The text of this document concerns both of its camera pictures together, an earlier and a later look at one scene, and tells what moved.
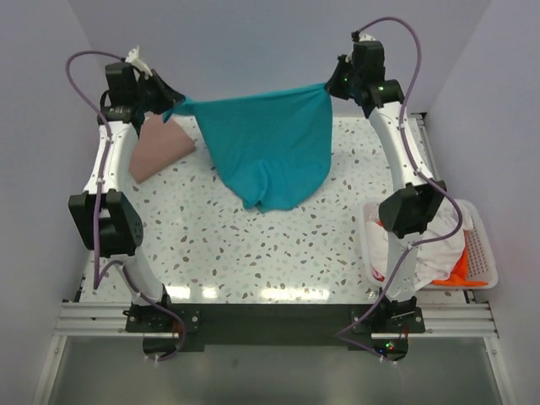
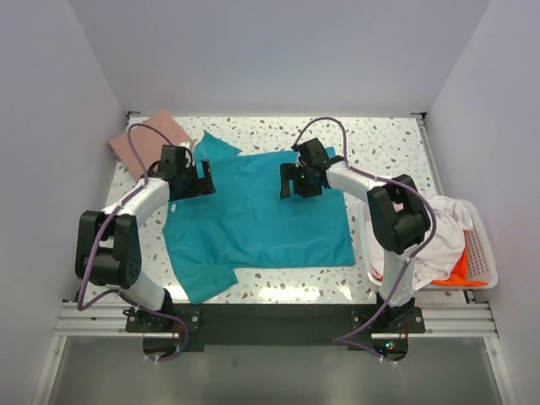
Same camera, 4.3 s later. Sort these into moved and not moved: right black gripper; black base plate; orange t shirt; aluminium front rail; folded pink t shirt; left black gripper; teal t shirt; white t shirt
Moved: left black gripper; right black gripper; teal t shirt
Not moved: orange t shirt; black base plate; folded pink t shirt; white t shirt; aluminium front rail
